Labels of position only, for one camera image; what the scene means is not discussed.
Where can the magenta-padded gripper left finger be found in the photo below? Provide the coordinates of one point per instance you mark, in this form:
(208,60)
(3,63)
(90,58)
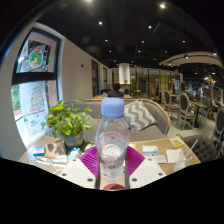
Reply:
(76,171)

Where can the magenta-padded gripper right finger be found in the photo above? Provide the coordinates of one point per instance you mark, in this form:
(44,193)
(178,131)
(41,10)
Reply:
(148,171)

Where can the clear blue-capped water bottle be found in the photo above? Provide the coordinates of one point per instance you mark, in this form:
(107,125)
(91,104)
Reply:
(112,143)

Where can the small light blue carton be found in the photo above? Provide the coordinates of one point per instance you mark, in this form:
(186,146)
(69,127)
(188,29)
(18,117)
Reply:
(74,154)

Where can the small blue white pack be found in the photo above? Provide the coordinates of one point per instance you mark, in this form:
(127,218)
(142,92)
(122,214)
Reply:
(150,150)

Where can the white paper napkin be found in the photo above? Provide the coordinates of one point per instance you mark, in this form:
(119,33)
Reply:
(172,155)

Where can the brown cardboard card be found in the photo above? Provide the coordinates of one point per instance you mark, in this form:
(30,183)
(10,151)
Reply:
(55,149)

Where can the clear plastic cup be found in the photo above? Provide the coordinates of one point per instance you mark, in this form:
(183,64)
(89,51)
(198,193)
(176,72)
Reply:
(183,160)

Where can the yellow square card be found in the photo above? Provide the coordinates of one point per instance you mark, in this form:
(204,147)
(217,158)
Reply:
(176,141)

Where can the small blue box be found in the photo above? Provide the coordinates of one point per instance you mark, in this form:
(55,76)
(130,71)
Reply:
(38,151)

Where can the green potted plant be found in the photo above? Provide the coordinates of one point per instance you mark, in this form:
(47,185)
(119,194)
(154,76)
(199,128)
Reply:
(68,121)

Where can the grey curved sofa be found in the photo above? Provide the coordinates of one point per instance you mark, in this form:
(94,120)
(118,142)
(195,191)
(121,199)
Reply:
(156,115)

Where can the grey white zigzag cushion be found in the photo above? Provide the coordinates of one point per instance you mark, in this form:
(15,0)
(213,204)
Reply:
(138,115)

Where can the dark tufted armchair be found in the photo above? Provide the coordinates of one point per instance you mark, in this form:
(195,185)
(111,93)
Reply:
(203,148)

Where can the group of wooden chairs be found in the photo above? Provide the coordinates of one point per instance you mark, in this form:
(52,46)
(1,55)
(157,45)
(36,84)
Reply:
(185,106)

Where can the person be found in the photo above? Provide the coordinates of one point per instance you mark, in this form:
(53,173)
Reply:
(115,91)

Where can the dark-framed decorated window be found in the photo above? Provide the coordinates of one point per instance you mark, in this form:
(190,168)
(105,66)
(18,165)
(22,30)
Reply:
(35,86)

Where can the ceiling lights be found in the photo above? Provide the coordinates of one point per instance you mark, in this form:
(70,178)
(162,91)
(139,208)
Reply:
(162,5)

